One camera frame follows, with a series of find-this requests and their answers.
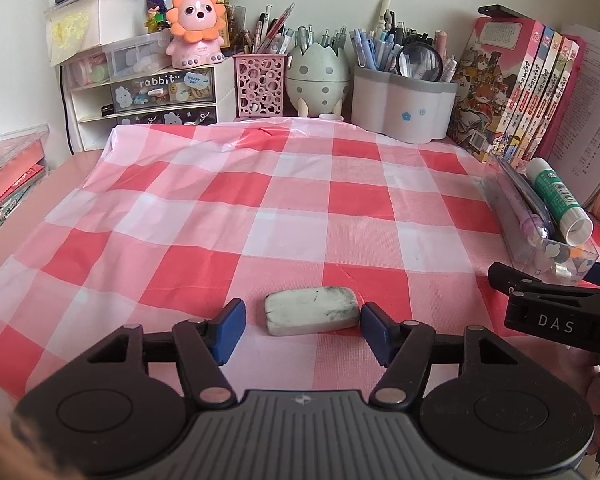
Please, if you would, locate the clear plastic organizer tray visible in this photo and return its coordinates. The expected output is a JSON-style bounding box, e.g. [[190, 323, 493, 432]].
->
[[482, 157, 598, 285]]

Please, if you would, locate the green white glue stick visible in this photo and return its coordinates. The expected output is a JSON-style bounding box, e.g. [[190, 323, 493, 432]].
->
[[526, 157, 593, 247]]

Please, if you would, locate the lilac retractable pen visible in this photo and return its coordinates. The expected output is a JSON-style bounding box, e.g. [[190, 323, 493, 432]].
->
[[502, 184, 548, 244]]

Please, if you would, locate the white eraser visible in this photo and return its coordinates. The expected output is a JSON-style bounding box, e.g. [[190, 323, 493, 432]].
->
[[264, 286, 360, 337]]

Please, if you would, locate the lilac cartoon correction pen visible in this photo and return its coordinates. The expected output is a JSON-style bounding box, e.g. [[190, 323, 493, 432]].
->
[[489, 158, 562, 274]]

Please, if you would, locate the person's right hand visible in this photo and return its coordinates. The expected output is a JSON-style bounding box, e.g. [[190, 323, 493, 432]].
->
[[550, 344, 600, 455]]

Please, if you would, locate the stack of printed papers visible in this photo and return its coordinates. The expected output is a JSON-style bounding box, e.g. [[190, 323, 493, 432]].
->
[[548, 25, 600, 205]]

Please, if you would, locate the pink checkered cloth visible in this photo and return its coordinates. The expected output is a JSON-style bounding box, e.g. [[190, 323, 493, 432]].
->
[[0, 116, 600, 401]]

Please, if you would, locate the grey white flower pen holder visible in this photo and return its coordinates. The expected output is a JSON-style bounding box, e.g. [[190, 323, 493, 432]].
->
[[351, 67, 457, 144]]

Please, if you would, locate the boxed comic book set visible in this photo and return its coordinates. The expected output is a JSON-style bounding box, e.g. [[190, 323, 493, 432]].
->
[[448, 18, 584, 165]]

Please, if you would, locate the magnifying glass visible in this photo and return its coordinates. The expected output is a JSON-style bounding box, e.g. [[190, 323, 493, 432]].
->
[[396, 42, 444, 82]]

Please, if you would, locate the white mini drawer unit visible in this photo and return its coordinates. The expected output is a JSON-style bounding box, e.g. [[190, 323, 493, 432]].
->
[[65, 58, 236, 152]]

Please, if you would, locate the pink perforated pen holder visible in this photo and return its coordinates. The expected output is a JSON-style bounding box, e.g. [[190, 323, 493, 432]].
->
[[233, 53, 287, 118]]

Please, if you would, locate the egg shaped pen holder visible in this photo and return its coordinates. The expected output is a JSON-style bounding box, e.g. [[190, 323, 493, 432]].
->
[[285, 44, 351, 117]]

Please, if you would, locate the pink books stack left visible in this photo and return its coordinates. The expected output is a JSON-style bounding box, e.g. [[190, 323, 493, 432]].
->
[[0, 125, 50, 227]]

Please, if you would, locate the clear storage box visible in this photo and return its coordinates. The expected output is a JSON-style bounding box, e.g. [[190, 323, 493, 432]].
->
[[64, 30, 172, 89]]

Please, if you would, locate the pink lion toy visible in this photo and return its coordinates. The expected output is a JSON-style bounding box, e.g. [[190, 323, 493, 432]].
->
[[166, 0, 226, 70]]

